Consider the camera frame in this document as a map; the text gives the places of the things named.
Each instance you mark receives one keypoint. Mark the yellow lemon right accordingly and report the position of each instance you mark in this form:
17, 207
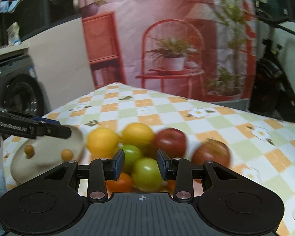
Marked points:
138, 135

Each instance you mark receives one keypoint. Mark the pink printed backdrop cloth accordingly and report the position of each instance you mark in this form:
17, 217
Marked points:
200, 49

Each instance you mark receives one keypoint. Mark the white plastic bag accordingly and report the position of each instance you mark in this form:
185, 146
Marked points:
13, 35

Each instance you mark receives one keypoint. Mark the green apple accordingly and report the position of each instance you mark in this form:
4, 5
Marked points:
131, 155
146, 175

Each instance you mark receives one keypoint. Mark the yellow lemon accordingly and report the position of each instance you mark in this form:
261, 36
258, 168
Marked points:
138, 135
102, 143

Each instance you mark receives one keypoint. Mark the grey washing machine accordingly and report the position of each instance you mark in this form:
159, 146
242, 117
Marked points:
20, 89

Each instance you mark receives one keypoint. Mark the orange tangerine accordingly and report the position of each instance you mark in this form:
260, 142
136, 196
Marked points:
169, 186
123, 184

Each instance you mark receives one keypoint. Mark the checkered floral tablecloth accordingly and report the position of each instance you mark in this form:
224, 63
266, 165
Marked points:
262, 149

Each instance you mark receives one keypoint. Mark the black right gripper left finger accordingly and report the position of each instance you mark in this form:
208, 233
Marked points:
100, 171

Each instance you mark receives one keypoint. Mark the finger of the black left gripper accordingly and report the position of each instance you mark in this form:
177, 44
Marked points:
52, 128

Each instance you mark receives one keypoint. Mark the yellow lemon left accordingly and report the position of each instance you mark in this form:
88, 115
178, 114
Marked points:
102, 143

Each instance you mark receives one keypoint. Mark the red apple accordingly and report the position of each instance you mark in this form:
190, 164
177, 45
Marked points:
172, 141
212, 150

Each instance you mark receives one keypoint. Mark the beige round plate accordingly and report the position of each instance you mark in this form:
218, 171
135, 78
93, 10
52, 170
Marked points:
47, 155

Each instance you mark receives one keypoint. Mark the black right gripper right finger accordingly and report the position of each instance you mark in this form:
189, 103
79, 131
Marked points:
179, 170

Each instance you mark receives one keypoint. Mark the white board panel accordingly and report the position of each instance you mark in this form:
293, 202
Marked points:
60, 59

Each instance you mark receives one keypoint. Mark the black exercise bike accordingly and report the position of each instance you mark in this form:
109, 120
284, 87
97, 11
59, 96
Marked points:
272, 95

